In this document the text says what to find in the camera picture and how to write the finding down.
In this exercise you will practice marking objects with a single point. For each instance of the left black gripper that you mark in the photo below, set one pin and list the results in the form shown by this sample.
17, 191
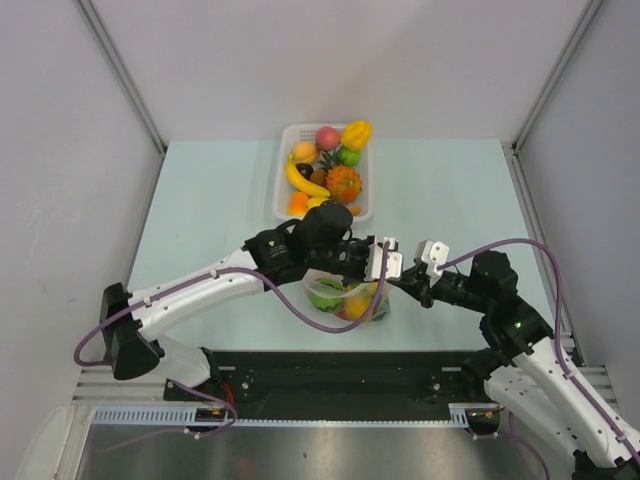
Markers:
363, 245

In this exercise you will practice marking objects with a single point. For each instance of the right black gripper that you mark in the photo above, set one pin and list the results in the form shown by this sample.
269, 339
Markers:
416, 281

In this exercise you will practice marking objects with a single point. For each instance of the clear zip top bag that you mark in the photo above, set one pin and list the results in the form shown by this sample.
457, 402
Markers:
313, 275

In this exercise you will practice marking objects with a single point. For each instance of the green striped toy melon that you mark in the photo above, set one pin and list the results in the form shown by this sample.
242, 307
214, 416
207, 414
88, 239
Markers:
326, 295

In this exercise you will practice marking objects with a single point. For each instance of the red yellow toy apple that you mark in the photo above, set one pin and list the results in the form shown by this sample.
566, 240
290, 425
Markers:
342, 315

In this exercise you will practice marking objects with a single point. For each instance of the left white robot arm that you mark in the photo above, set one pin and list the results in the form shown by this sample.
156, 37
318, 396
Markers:
134, 324

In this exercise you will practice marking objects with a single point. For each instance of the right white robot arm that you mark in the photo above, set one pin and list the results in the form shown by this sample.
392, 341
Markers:
524, 367

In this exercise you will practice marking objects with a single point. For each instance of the small yellow toy lemon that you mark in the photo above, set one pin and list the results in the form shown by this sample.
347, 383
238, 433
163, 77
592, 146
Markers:
315, 202

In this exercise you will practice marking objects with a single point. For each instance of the orange toy persimmon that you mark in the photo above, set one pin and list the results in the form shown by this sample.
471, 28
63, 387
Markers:
297, 206

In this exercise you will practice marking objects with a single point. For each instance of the orange toy pineapple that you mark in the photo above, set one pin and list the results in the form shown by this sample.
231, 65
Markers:
343, 182

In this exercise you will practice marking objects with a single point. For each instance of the yellow toy banana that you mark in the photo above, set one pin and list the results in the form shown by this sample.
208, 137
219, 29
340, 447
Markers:
298, 181

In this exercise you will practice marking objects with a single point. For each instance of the small green toy fruit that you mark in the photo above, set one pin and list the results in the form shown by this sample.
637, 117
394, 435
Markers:
349, 158

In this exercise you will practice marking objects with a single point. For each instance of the orange toy peach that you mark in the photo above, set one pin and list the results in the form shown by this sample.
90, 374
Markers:
305, 152

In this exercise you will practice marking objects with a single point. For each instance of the pink toy peach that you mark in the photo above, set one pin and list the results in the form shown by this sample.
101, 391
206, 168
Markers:
327, 138

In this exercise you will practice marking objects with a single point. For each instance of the yellow toy bell pepper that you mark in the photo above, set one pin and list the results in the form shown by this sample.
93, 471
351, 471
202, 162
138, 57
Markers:
356, 135

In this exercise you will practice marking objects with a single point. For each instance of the white plastic fruit basket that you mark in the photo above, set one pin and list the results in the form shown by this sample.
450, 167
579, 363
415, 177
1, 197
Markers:
317, 163

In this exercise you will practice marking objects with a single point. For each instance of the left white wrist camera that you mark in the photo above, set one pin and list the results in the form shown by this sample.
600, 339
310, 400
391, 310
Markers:
384, 261

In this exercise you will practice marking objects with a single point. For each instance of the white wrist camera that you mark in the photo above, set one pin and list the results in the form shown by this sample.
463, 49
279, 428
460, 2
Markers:
431, 256
384, 261

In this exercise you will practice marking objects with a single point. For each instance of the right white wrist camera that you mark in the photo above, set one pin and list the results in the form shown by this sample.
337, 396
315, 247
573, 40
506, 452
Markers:
431, 256

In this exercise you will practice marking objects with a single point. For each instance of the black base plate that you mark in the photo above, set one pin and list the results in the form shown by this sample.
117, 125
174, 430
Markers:
351, 382

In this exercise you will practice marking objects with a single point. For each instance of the white slotted cable duct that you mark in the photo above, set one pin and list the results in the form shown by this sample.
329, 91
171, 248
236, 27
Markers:
451, 416

